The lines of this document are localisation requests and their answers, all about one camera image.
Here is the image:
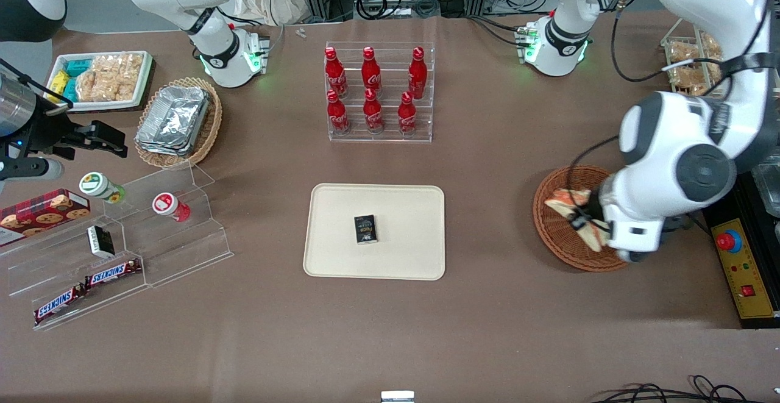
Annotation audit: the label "triangle sandwich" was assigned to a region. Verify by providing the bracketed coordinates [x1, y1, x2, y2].
[544, 188, 611, 251]

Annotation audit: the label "brown wicker basket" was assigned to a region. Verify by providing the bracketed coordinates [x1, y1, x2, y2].
[533, 165, 631, 273]

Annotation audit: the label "white rectangular snack tray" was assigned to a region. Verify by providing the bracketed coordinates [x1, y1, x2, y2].
[46, 51, 154, 113]

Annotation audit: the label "light wicker basket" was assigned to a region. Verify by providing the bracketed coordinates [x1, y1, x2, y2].
[134, 77, 223, 169]

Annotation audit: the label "cream plastic tray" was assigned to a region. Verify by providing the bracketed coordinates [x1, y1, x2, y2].
[303, 184, 446, 281]

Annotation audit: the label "green lidded cup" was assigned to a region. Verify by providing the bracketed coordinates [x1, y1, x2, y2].
[79, 172, 126, 204]

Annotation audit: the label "bagged rice crackers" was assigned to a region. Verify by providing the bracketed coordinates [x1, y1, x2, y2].
[76, 54, 144, 102]

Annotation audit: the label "stacked aluminium foil trays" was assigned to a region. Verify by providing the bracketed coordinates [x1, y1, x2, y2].
[135, 86, 211, 157]

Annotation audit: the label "red lidded cup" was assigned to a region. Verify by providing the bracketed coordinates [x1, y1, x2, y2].
[152, 192, 191, 223]

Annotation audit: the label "red cookie box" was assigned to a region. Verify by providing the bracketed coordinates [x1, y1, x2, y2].
[0, 189, 91, 247]

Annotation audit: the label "small black white box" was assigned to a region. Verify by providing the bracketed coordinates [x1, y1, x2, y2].
[87, 226, 116, 260]

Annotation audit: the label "yellow emergency stop box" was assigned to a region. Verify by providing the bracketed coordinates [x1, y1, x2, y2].
[710, 217, 780, 322]

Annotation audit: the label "clear acrylic tiered stand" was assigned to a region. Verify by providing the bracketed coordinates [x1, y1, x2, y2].
[0, 162, 235, 332]

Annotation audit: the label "Snickers bar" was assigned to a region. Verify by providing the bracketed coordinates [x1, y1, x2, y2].
[34, 285, 87, 325]
[85, 259, 143, 288]

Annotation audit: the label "bagged fried snack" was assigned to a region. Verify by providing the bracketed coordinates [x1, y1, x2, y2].
[667, 32, 729, 95]

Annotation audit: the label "red cola bottle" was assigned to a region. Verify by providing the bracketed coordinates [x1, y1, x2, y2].
[325, 47, 349, 98]
[408, 47, 428, 99]
[398, 91, 418, 136]
[327, 90, 352, 135]
[363, 88, 385, 134]
[361, 47, 383, 93]

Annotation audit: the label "clear acrylic bottle rack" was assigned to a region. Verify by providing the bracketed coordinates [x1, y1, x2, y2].
[325, 41, 435, 143]

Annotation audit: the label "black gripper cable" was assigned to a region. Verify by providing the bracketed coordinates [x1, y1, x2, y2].
[565, 135, 621, 221]

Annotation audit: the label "black floor cables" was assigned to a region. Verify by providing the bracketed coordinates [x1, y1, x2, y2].
[590, 375, 780, 403]

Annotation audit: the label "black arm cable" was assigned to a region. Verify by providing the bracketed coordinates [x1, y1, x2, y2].
[609, 0, 775, 87]

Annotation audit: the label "wire basket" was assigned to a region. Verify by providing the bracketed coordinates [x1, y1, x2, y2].
[661, 31, 734, 97]

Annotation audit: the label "black base cables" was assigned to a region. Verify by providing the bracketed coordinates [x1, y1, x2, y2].
[468, 15, 526, 48]

